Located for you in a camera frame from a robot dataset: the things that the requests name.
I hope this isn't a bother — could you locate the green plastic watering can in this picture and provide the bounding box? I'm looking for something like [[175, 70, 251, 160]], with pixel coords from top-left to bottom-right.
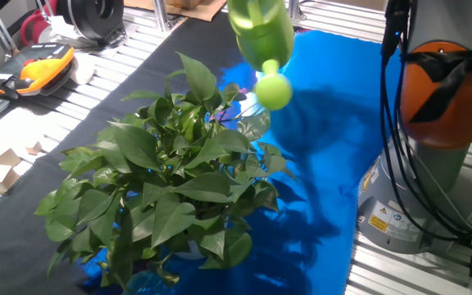
[[226, 0, 295, 111]]

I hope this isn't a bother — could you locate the green leafy pothos plant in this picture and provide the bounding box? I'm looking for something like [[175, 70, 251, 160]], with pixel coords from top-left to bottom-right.
[[34, 52, 298, 290]]

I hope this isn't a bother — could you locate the blue and black cloth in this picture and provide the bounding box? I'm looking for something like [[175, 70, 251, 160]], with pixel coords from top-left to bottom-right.
[[0, 11, 401, 295]]

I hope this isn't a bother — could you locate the brown cardboard box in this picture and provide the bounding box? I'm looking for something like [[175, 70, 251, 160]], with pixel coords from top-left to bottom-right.
[[165, 0, 204, 10]]

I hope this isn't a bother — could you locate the white rounded object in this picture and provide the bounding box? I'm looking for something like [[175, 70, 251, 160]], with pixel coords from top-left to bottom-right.
[[70, 52, 97, 86]]

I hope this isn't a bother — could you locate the flat cardboard sheet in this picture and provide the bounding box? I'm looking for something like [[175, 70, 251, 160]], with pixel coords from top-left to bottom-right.
[[123, 0, 229, 22]]

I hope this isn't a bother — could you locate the black round spool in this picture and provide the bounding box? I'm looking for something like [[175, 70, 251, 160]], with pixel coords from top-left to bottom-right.
[[57, 0, 125, 42]]

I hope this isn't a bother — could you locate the orange black teach pendant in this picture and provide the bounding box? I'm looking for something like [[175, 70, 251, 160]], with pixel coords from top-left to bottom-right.
[[0, 42, 76, 101]]

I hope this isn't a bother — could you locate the red curved object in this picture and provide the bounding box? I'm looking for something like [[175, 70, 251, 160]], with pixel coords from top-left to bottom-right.
[[19, 0, 59, 46]]

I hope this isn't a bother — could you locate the large wooden block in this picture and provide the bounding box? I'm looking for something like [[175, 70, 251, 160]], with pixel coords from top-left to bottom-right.
[[0, 138, 22, 167]]

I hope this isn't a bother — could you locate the wooden cube block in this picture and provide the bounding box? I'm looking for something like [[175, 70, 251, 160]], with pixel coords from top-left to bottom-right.
[[0, 163, 20, 195]]

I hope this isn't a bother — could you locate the aluminium frame post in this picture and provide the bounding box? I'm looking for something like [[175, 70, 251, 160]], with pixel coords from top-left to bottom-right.
[[152, 0, 171, 33], [287, 0, 307, 25]]

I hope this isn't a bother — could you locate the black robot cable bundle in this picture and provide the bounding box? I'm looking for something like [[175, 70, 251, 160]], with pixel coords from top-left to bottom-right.
[[379, 0, 472, 247]]

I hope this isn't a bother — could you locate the black fabric strap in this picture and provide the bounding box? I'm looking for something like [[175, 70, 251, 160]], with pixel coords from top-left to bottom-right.
[[402, 48, 472, 124]]

